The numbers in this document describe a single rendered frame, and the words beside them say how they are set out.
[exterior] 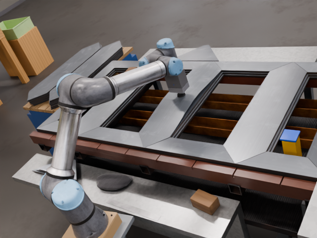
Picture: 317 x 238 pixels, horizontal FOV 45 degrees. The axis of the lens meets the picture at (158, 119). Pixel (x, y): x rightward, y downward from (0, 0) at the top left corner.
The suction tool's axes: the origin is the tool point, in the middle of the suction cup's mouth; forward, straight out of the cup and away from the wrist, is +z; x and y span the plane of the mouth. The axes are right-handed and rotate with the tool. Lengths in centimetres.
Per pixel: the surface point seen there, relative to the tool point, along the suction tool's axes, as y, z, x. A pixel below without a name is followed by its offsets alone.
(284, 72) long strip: -43, 1, -27
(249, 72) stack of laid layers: -24.6, 2.4, -27.9
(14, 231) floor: 137, 86, 65
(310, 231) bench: -84, -19, 72
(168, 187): -12.0, 18.0, 42.7
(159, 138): -4.5, 1.4, 29.8
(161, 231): 3, 53, 45
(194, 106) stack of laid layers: -9.1, 1.9, 4.1
